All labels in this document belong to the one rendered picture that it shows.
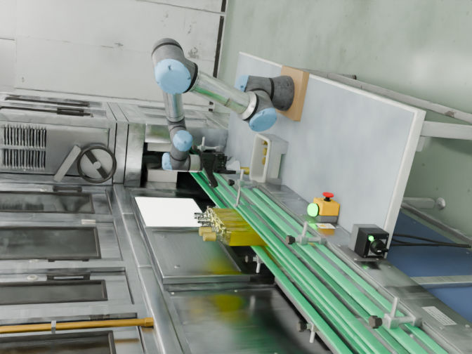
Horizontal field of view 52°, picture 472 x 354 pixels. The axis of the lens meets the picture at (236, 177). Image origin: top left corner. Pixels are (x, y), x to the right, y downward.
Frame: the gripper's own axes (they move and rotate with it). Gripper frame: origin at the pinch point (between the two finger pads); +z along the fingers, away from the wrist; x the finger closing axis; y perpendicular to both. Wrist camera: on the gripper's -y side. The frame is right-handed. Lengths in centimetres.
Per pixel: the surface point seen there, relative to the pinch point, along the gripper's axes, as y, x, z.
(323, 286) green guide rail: -10, -85, -2
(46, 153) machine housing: -18, 75, -83
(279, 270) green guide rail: -20, -56, -2
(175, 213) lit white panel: -30.4, 22.9, -21.7
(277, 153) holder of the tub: 10.8, -7.4, 12.5
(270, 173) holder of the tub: 1.4, -7.5, 11.1
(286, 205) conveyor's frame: -1.3, -39.6, 5.0
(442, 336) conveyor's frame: 0, -124, 4
